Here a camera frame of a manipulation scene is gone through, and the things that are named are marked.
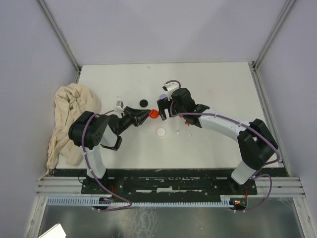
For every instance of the purple earbud charging case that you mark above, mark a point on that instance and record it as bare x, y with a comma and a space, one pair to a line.
163, 96

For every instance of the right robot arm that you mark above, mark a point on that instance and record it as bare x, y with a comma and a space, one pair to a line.
256, 143

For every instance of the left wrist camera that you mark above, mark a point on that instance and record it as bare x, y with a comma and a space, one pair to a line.
119, 107

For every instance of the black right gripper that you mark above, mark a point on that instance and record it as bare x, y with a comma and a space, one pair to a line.
162, 104

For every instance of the white paper sheet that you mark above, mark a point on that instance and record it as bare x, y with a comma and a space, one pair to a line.
54, 232

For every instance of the white earbud charging case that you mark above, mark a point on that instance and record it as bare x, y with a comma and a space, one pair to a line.
161, 132

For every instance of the cream crumpled cloth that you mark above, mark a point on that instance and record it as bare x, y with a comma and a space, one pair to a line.
71, 102

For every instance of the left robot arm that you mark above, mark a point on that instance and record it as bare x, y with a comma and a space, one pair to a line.
91, 131

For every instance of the orange earbud charging case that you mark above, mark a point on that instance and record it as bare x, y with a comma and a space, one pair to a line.
154, 114

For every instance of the right aluminium corner post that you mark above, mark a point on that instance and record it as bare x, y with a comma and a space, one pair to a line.
277, 27

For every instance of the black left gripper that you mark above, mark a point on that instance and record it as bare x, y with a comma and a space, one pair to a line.
142, 115

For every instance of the aluminium corner post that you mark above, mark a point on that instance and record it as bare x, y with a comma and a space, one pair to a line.
44, 7
277, 27

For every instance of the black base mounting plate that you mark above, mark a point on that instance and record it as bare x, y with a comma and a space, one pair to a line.
164, 190

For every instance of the left aluminium corner post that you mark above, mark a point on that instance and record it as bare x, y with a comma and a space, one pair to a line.
44, 7

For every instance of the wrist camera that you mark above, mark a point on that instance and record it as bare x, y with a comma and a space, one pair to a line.
119, 107
169, 88

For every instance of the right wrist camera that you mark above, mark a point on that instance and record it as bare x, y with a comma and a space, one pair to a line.
169, 88

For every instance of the black earbud charging case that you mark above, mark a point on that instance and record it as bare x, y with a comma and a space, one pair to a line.
143, 103

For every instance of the aluminium frame rail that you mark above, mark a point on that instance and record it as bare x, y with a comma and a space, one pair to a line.
276, 187

